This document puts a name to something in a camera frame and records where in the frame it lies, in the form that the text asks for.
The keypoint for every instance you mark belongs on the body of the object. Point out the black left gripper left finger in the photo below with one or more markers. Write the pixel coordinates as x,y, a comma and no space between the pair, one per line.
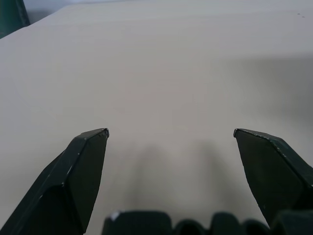
71,181

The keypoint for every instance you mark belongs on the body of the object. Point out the dark green curtain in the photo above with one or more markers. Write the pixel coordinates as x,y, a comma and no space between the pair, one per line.
12,16

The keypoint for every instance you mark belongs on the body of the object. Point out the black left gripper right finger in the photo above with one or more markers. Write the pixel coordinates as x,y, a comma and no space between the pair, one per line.
271,176

